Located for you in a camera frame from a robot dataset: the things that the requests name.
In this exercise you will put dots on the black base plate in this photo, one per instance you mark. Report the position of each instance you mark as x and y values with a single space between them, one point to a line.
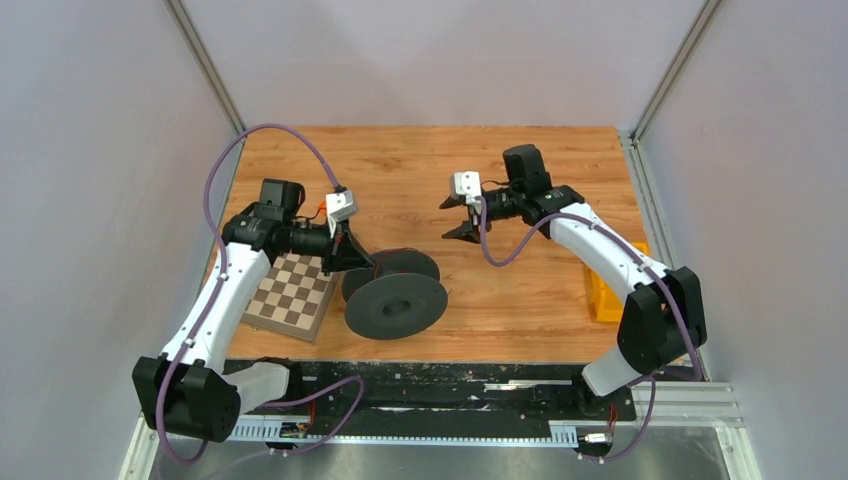
419 390

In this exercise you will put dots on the yellow plastic bin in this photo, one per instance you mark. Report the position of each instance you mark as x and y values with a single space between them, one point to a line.
604 305

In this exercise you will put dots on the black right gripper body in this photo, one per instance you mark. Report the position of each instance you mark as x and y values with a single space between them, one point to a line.
502 203

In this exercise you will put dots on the aluminium side rail right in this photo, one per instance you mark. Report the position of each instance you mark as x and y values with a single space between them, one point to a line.
706 414

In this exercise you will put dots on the wooden chessboard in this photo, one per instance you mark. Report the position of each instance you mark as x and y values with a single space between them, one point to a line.
293 298

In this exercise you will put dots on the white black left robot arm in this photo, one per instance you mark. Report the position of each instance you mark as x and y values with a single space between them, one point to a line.
184 390

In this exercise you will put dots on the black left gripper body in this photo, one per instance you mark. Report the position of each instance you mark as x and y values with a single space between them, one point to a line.
313 240

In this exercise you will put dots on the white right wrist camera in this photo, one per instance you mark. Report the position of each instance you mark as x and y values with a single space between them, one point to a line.
465 187

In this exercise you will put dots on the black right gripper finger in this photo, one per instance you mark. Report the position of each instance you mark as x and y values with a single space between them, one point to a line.
467 231
453 202

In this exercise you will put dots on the aluminium frame post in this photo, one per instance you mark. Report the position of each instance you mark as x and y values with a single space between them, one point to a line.
193 39
691 39

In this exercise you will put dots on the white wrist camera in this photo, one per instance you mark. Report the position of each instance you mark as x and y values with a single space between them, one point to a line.
465 187
339 206

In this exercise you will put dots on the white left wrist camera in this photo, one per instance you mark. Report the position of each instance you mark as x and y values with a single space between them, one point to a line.
339 206

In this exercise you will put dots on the aluminium frame post right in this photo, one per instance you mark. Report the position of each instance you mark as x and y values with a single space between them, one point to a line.
691 39

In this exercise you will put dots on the slotted aluminium cable duct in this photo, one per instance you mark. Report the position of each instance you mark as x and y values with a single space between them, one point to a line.
471 431

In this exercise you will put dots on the aluminium frame post left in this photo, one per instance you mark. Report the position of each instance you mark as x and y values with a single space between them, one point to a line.
193 39

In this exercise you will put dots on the black cable spool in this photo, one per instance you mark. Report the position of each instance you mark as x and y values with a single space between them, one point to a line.
400 296

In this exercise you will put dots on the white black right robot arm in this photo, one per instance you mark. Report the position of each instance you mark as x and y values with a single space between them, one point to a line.
663 314

